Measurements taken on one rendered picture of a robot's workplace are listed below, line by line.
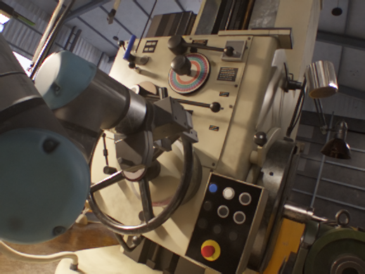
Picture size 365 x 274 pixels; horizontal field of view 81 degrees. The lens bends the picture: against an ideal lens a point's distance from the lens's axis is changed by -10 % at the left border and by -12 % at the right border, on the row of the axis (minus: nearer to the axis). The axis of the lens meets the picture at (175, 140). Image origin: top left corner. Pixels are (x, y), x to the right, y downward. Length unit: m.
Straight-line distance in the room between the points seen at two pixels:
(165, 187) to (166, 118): 0.35
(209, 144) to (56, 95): 0.59
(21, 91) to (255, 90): 0.72
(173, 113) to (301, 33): 1.42
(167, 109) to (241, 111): 0.44
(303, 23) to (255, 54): 0.93
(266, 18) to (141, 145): 1.60
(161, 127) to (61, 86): 0.18
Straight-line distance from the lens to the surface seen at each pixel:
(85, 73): 0.30
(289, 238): 3.15
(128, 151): 0.37
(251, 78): 0.84
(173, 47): 0.97
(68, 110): 0.30
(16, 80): 0.19
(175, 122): 0.38
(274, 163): 0.87
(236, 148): 0.76
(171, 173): 0.70
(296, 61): 1.61
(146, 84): 1.01
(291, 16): 1.82
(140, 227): 0.60
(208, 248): 0.63
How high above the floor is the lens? 1.32
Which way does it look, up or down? 6 degrees up
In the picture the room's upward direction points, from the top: 18 degrees clockwise
